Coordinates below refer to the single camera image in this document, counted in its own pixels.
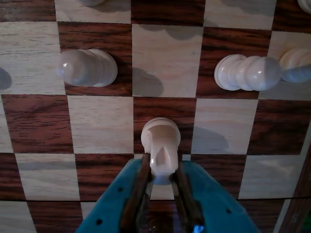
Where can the white wooden knight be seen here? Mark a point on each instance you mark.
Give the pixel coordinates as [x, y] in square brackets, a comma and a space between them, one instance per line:
[160, 145]

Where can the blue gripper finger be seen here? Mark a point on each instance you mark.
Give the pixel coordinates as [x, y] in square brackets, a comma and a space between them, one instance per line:
[111, 211]
[213, 211]

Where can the white wooden pawn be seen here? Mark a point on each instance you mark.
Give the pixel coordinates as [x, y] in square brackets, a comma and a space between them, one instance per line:
[92, 68]
[243, 72]
[296, 65]

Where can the wooden chessboard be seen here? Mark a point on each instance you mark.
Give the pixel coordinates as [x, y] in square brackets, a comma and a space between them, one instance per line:
[36, 121]

